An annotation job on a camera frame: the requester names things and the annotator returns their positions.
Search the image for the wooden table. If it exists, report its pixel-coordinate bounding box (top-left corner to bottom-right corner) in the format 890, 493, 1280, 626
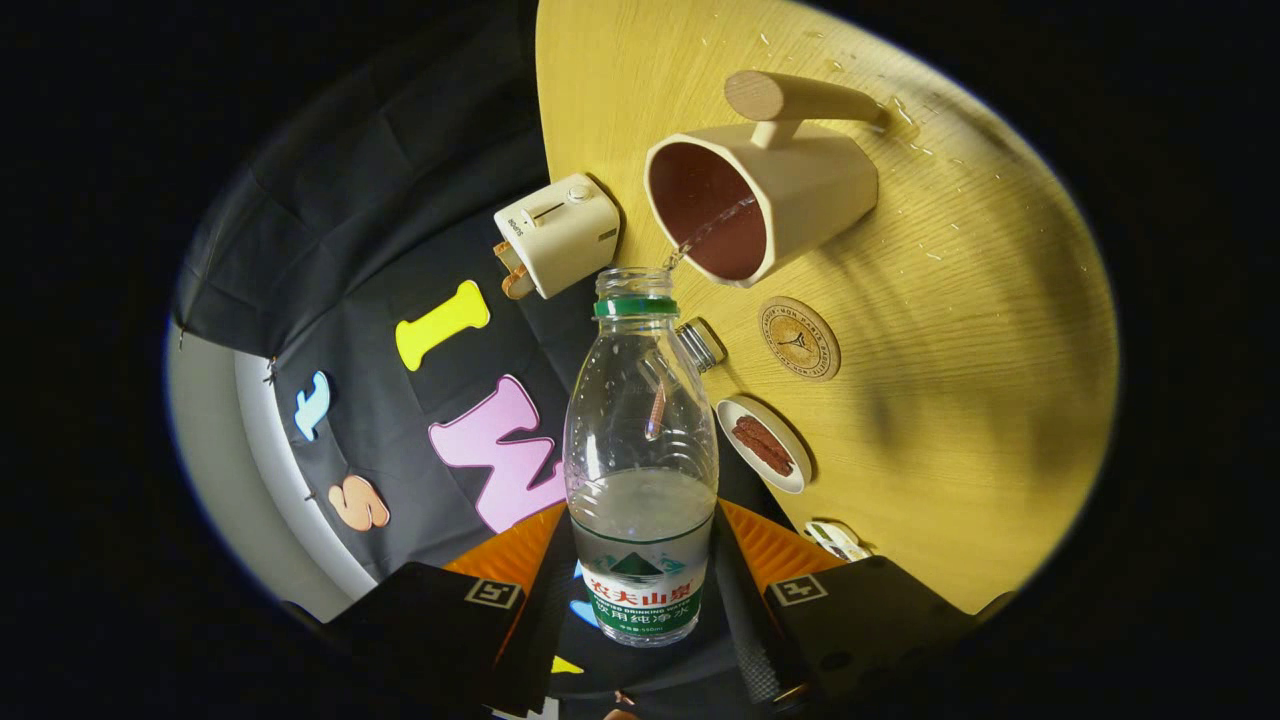
535, 0, 1119, 616

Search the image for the clear plastic juice bottle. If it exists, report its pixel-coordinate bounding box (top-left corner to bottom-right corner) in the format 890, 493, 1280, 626
563, 267, 719, 648

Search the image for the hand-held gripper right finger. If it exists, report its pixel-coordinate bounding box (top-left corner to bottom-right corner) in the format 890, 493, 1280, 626
708, 500, 979, 713

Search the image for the brown meat piece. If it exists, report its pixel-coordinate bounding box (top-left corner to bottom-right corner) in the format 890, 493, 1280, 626
740, 415, 797, 467
731, 425, 791, 478

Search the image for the white toaster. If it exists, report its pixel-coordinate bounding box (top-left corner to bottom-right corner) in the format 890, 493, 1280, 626
493, 173, 622, 301

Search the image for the black backdrop cloth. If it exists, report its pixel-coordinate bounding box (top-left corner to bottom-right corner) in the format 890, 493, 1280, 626
175, 0, 791, 720

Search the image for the white seasoning tray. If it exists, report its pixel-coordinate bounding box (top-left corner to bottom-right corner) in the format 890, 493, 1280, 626
803, 520, 873, 563

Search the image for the beige cup with wooden handle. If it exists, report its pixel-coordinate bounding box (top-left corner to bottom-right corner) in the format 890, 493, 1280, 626
643, 70, 891, 289

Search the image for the metal wire basket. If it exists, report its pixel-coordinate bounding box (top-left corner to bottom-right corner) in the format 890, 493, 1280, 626
676, 317, 729, 373

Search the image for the round wooden coaster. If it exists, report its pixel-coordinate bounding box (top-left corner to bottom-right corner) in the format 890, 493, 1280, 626
757, 295, 842, 383

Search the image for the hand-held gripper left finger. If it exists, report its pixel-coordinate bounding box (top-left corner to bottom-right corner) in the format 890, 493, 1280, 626
320, 503, 581, 716

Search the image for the white round plate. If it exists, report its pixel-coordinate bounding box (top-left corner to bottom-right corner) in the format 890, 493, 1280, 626
715, 395, 813, 495

